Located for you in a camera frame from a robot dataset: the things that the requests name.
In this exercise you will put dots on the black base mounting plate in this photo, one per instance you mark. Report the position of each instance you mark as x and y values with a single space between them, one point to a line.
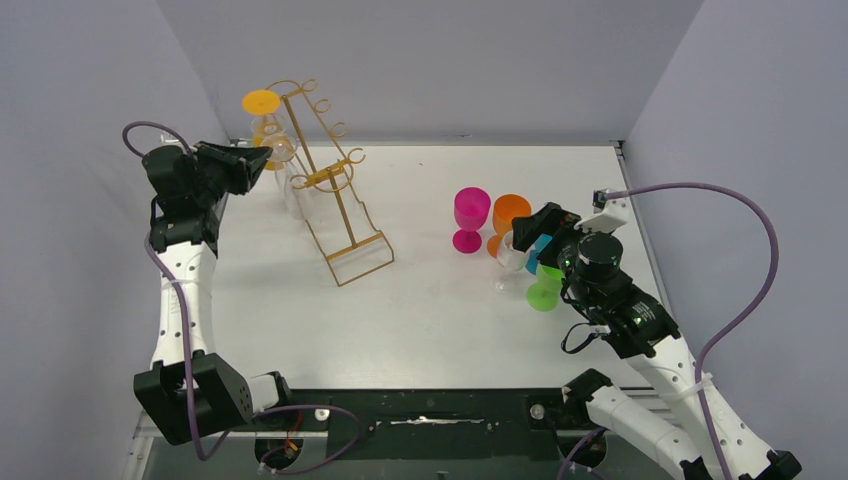
424 424

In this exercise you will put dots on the clear wine glass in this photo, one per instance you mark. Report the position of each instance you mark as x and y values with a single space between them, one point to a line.
288 174
265 125
510 261

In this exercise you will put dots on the orange plastic wine glass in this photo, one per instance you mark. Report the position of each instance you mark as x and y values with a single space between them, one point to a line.
505 209

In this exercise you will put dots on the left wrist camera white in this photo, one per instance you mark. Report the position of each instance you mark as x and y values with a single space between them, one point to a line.
169 139

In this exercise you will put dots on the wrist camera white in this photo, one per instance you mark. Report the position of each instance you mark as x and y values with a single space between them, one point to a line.
169 139
608 214

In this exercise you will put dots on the green plastic wine glass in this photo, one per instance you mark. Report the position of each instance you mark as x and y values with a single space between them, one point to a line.
543 294

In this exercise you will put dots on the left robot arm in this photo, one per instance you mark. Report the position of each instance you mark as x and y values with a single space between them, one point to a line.
189 390

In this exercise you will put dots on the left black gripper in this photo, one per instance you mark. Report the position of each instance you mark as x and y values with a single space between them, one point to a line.
208 168

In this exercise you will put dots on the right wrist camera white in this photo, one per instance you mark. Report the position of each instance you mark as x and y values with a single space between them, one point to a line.
608 214

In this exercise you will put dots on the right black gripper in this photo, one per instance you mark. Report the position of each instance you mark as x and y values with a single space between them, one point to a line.
553 230

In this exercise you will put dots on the yellow-orange plastic wine glass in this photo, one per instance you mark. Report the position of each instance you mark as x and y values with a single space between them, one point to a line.
260 102

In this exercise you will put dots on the blue plastic wine glass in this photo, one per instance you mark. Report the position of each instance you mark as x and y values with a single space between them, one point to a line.
532 260

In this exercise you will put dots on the magenta plastic wine glass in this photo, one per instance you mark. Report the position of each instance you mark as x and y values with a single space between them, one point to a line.
471 210

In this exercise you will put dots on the gold wire glass rack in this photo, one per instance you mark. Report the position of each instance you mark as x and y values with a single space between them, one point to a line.
340 224

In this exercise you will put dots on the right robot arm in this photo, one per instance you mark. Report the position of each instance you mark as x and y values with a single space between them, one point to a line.
707 437

